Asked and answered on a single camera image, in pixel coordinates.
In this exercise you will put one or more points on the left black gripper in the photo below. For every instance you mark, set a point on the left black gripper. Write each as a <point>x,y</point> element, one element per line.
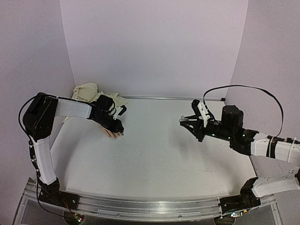
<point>115,128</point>

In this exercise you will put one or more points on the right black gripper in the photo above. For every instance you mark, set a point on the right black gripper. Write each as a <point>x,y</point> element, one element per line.
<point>201,129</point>

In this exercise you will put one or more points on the clear nail polish bottle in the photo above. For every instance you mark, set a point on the clear nail polish bottle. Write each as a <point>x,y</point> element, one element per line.
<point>182,119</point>

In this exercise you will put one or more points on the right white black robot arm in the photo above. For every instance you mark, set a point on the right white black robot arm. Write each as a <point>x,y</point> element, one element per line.
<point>247,142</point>

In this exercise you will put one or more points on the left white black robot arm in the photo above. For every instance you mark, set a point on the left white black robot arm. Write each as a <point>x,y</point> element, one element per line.
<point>37,123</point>

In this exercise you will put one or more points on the mannequin hand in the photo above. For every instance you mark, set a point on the mannequin hand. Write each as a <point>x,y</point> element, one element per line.
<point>110,134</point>

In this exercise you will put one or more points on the cream cloth sleeve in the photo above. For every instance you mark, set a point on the cream cloth sleeve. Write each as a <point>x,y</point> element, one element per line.
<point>89,93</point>

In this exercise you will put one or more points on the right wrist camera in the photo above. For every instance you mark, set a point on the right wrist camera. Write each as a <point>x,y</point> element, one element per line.
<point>201,111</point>

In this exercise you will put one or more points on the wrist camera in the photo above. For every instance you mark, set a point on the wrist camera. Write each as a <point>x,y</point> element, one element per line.
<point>201,111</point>
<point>119,110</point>

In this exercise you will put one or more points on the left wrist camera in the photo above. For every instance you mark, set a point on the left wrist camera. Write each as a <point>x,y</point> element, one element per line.
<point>119,110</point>

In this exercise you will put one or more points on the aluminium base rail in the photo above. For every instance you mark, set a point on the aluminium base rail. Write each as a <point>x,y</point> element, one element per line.
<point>153,210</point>

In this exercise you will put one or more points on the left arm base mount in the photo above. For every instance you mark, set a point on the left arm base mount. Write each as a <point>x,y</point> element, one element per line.
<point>52,194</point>

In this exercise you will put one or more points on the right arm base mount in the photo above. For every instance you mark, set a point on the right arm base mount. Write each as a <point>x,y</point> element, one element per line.
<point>246,200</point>

